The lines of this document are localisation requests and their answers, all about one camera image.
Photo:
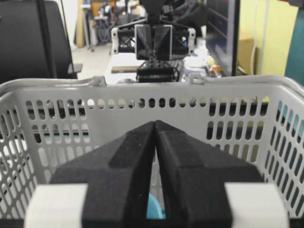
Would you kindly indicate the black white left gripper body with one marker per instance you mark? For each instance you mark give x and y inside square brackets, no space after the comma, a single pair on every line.
[183,37]

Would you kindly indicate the cardboard box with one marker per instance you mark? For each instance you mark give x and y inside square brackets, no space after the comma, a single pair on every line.
[245,49]

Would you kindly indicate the blue plastic dustpan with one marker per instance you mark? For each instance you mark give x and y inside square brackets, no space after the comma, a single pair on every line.
[154,209]

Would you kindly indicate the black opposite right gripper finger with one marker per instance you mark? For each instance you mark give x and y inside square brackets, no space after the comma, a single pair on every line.
[163,42]
[143,44]

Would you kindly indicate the black office chair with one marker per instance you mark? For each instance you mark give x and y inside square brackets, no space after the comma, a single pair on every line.
[22,46]

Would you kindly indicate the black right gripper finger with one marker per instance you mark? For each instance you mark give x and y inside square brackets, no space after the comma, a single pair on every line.
[209,188]
[105,188]

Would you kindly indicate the black monitor screen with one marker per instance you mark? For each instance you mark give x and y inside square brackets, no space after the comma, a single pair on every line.
[222,33]

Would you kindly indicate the grey plastic shopping basket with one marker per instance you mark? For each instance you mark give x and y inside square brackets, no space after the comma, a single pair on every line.
[47,122]

